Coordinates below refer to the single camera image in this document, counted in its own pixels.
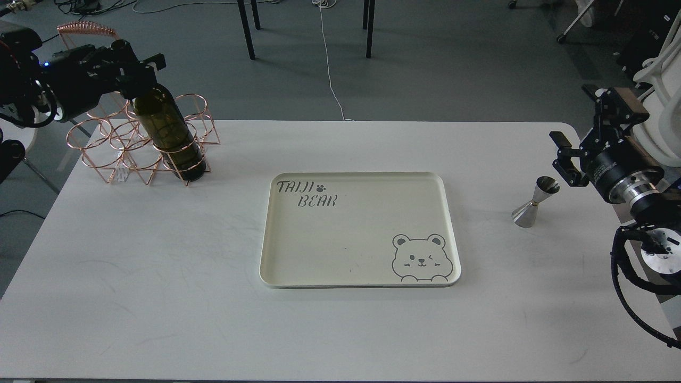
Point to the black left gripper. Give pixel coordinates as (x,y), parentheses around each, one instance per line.
(80,76)

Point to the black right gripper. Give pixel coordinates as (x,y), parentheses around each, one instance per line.
(614,163)

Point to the dark green wine bottle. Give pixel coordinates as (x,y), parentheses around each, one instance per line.
(160,117)

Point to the silver steel jigger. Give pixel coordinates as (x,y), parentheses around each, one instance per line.
(526,215)

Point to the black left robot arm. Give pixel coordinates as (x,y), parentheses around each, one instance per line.
(36,93)

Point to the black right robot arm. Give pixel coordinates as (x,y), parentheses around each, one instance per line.
(656,227)

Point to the white office chair right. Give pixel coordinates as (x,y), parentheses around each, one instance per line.
(660,134)

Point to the white wheeled stand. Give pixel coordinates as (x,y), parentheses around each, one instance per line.
(590,14)

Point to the black equipment case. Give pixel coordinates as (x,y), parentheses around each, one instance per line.
(653,25)

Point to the black table legs left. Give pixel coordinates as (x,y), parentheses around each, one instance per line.
(246,26)

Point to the black table legs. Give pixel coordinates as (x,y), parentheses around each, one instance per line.
(368,24)
(246,26)

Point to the black table legs right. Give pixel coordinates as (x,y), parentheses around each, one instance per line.
(368,24)

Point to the cream bear serving tray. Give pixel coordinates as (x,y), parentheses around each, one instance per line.
(358,230)

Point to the copper wire wine rack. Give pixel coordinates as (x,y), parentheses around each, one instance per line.
(122,146)

